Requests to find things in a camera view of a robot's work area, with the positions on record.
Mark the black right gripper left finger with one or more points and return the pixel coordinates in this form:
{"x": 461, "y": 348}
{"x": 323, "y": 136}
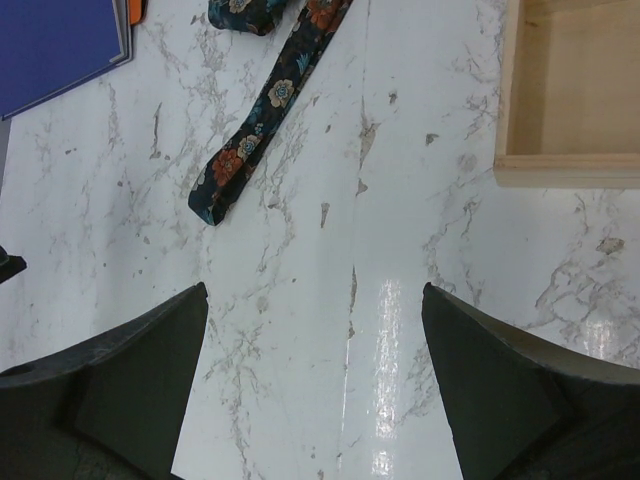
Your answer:
{"x": 110, "y": 407}

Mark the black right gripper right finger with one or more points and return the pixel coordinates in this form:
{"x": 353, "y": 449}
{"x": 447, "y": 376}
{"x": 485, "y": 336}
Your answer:
{"x": 521, "y": 407}

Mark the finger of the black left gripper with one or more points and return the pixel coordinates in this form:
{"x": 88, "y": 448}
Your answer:
{"x": 10, "y": 265}

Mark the navy floral necktie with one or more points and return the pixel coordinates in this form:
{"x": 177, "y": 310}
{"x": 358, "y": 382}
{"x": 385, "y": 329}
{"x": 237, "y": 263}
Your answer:
{"x": 227, "y": 172}

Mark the orange perforated plastic piece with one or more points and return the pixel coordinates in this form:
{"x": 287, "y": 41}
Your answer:
{"x": 137, "y": 9}

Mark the wooden compartment tray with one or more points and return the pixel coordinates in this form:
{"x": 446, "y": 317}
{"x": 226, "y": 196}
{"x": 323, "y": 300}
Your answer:
{"x": 569, "y": 96}

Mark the blue ring binder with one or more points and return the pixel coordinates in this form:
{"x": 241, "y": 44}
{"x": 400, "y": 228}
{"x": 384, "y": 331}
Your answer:
{"x": 51, "y": 47}

